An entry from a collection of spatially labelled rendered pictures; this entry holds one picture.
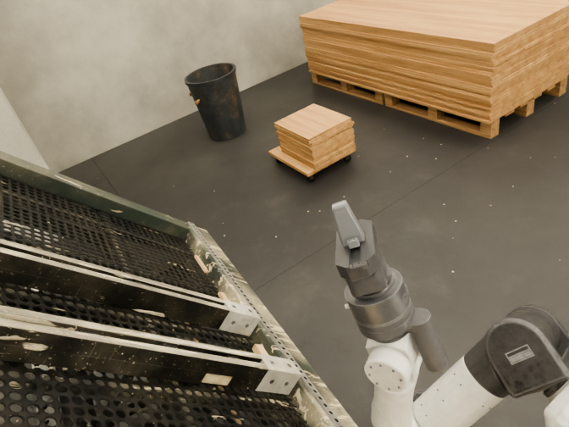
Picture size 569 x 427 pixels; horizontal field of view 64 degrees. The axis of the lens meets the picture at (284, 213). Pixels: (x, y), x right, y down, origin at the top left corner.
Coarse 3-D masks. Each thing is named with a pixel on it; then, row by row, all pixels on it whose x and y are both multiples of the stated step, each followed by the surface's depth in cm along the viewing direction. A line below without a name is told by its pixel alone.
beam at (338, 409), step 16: (192, 240) 190; (208, 240) 196; (208, 256) 178; (224, 256) 188; (208, 272) 174; (224, 288) 163; (256, 304) 159; (272, 320) 154; (256, 336) 143; (288, 336) 149; (272, 352) 136; (304, 368) 135; (304, 384) 126; (320, 384) 131; (304, 400) 122; (336, 400) 128; (304, 416) 120; (320, 416) 117
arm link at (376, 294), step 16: (368, 224) 66; (336, 240) 66; (368, 240) 62; (336, 256) 62; (352, 256) 62; (368, 256) 59; (352, 272) 59; (368, 272) 59; (384, 272) 64; (352, 288) 62; (368, 288) 62; (384, 288) 62; (400, 288) 64; (352, 304) 65; (368, 304) 63; (384, 304) 63; (400, 304) 64; (368, 320) 65; (384, 320) 64
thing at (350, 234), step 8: (336, 208) 61; (344, 208) 61; (336, 216) 61; (344, 216) 61; (352, 216) 61; (336, 224) 62; (344, 224) 62; (352, 224) 62; (344, 232) 62; (352, 232) 62; (360, 232) 62; (344, 240) 63; (352, 240) 62; (360, 240) 63
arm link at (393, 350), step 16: (400, 320) 64; (416, 320) 65; (432, 320) 65; (368, 336) 67; (384, 336) 65; (400, 336) 67; (416, 336) 66; (432, 336) 65; (368, 352) 70; (384, 352) 67; (400, 352) 67; (416, 352) 69; (432, 352) 66; (368, 368) 68; (384, 368) 66; (400, 368) 65; (432, 368) 68; (384, 384) 68; (400, 384) 66
